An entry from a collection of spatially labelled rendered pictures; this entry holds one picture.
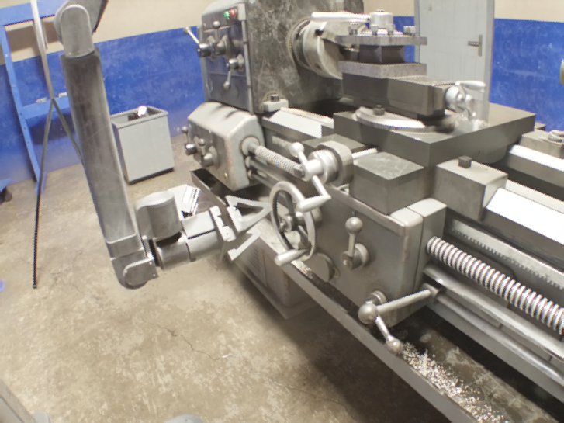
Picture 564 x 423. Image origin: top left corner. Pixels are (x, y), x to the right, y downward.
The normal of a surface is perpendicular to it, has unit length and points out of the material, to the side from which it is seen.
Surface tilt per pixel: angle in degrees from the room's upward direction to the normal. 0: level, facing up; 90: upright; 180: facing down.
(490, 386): 0
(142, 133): 90
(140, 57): 90
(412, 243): 90
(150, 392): 0
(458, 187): 90
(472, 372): 0
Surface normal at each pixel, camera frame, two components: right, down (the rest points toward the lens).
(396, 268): -0.86, 0.29
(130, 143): 0.59, 0.33
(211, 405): -0.07, -0.88
